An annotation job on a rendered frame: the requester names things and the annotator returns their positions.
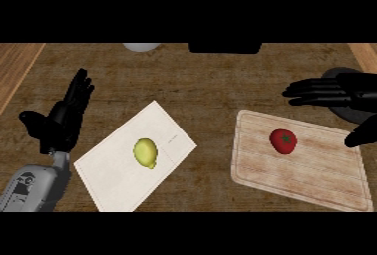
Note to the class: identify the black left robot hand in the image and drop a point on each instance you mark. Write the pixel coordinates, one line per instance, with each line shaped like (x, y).
(62, 119)

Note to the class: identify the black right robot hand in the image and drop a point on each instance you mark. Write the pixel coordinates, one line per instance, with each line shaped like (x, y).
(338, 91)

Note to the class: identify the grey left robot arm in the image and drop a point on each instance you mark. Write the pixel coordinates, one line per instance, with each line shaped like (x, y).
(37, 186)

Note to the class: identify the dark grey pan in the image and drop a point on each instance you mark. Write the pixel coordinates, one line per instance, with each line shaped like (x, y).
(349, 113)

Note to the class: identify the red tomato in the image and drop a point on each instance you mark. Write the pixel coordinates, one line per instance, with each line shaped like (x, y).
(284, 141)

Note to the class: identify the pale wooden cutting board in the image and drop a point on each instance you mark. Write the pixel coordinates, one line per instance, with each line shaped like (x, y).
(299, 162)

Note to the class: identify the white placemat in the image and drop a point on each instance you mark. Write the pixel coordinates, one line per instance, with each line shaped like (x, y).
(134, 159)

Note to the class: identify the yellow-green lemon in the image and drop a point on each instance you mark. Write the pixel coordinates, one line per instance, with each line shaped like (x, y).
(145, 153)

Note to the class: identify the black appliance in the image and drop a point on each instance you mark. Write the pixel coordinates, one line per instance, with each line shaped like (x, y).
(225, 48)

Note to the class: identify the pale grey round object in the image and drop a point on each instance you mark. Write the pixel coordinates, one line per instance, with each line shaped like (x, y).
(140, 46)

